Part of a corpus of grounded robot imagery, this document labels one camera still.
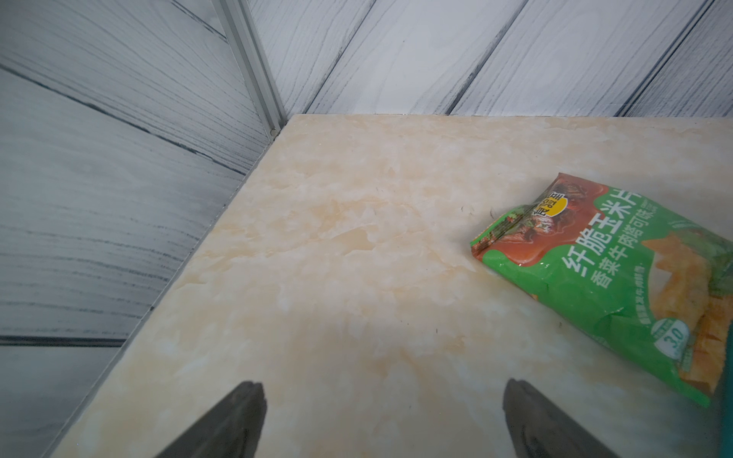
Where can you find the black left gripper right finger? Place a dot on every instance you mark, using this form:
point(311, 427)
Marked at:
point(540, 428)

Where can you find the teal plastic basket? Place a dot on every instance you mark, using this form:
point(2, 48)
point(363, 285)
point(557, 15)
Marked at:
point(726, 446)

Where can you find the aluminium corner post left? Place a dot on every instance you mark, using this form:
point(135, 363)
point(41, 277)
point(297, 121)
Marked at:
point(243, 38)

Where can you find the green corn chips packet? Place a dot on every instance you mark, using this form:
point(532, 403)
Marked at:
point(636, 277)

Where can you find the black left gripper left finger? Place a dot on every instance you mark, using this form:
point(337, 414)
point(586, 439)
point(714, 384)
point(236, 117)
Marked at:
point(232, 428)

